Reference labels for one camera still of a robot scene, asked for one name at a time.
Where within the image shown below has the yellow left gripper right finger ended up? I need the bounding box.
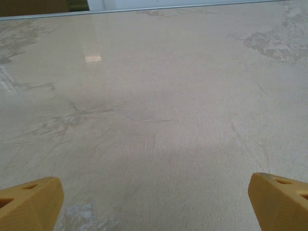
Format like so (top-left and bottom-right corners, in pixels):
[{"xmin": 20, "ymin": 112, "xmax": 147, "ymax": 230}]
[{"xmin": 247, "ymin": 172, "xmax": 308, "ymax": 231}]

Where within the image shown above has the aluminium table edge bar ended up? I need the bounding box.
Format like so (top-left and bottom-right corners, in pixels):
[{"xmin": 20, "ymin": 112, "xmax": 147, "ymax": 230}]
[{"xmin": 0, "ymin": 0, "xmax": 308, "ymax": 21}]

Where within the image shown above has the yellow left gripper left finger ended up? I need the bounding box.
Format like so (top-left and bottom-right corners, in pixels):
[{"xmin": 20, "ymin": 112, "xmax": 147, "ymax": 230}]
[{"xmin": 0, "ymin": 177, "xmax": 64, "ymax": 231}]

